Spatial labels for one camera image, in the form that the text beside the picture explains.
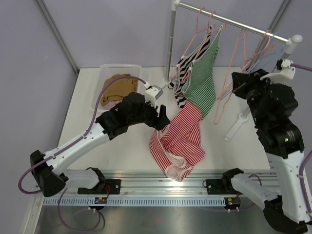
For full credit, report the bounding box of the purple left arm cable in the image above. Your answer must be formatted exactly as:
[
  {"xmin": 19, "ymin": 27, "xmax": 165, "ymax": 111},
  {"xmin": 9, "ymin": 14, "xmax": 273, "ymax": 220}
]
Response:
[{"xmin": 19, "ymin": 76, "xmax": 149, "ymax": 195}]

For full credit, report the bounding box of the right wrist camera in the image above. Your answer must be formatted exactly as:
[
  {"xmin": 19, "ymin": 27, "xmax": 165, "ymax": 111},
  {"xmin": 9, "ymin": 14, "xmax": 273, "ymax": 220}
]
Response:
[{"xmin": 260, "ymin": 59, "xmax": 295, "ymax": 83}]

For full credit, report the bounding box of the white slotted cable duct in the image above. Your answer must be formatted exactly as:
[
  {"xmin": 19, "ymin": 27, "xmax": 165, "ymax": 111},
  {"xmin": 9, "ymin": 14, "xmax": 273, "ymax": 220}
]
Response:
[{"xmin": 43, "ymin": 196, "xmax": 225, "ymax": 207}]

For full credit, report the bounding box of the mauve tank top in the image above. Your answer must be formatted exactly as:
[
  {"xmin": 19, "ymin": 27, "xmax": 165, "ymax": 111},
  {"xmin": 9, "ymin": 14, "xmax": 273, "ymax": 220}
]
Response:
[{"xmin": 102, "ymin": 100, "xmax": 120, "ymax": 110}]

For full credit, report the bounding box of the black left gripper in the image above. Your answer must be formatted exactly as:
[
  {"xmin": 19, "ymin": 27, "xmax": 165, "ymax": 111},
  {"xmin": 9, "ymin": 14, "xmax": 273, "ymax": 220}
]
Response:
[{"xmin": 128, "ymin": 97, "xmax": 170, "ymax": 130}]

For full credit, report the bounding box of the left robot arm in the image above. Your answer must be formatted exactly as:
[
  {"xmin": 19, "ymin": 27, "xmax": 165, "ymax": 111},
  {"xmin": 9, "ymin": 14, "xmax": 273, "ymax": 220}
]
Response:
[{"xmin": 30, "ymin": 93, "xmax": 170, "ymax": 197}]

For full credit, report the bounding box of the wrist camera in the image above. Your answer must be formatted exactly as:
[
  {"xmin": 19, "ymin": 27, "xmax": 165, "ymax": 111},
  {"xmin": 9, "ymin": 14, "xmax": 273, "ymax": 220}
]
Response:
[
  {"xmin": 144, "ymin": 82, "xmax": 163, "ymax": 108},
  {"xmin": 260, "ymin": 59, "xmax": 295, "ymax": 83}
]

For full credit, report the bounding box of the blue wire hanger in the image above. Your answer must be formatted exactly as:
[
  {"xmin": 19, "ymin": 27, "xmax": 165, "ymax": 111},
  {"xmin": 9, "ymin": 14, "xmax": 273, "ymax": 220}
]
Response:
[{"xmin": 245, "ymin": 32, "xmax": 285, "ymax": 74}]

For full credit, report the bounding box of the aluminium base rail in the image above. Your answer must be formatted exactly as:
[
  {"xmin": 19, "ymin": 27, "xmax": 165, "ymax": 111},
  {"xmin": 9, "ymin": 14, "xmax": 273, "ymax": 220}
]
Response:
[{"xmin": 60, "ymin": 170, "xmax": 278, "ymax": 195}]

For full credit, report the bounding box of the white plastic basket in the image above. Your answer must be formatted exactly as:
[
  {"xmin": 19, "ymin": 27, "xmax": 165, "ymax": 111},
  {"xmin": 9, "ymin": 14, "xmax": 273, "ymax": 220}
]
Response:
[{"xmin": 90, "ymin": 64, "xmax": 144, "ymax": 115}]

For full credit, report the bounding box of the white clothes rack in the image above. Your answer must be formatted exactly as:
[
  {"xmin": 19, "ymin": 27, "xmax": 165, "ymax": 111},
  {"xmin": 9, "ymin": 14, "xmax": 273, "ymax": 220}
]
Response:
[{"xmin": 160, "ymin": 0, "xmax": 303, "ymax": 142}]

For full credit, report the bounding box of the green white striped tank top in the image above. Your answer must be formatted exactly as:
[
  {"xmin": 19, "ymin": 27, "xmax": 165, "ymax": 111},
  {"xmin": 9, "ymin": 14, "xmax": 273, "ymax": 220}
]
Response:
[{"xmin": 182, "ymin": 25, "xmax": 223, "ymax": 119}]

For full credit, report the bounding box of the red white striped tank top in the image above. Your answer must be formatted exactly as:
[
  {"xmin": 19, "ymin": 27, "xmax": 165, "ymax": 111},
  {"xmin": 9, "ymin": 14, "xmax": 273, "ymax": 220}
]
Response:
[{"xmin": 149, "ymin": 102, "xmax": 205, "ymax": 182}]

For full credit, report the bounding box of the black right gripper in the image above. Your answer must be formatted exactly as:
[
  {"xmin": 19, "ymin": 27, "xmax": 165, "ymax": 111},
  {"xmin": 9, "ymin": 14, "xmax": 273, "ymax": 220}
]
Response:
[{"xmin": 232, "ymin": 69, "xmax": 275, "ymax": 126}]

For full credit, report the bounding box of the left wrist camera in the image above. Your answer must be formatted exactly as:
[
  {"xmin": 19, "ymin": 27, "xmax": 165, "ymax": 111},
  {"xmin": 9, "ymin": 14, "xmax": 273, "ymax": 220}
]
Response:
[{"xmin": 144, "ymin": 82, "xmax": 163, "ymax": 108}]

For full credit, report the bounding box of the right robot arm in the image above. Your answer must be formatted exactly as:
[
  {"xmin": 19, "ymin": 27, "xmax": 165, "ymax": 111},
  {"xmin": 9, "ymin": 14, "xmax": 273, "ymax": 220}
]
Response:
[{"xmin": 221, "ymin": 69, "xmax": 312, "ymax": 234}]

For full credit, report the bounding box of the tan tank top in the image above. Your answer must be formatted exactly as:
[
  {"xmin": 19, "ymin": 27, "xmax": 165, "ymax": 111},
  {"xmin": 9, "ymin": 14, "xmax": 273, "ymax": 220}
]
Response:
[{"xmin": 100, "ymin": 74, "xmax": 138, "ymax": 106}]

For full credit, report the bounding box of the pink wire hanger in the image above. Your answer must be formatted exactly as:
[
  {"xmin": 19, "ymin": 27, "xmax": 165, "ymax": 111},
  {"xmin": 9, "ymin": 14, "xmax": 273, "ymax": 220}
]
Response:
[{"xmin": 241, "ymin": 29, "xmax": 271, "ymax": 72}]

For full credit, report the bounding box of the black white striped tank top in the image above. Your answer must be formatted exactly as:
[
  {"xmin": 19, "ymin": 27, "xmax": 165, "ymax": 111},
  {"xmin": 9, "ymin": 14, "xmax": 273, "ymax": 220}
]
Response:
[{"xmin": 168, "ymin": 35, "xmax": 211, "ymax": 108}]

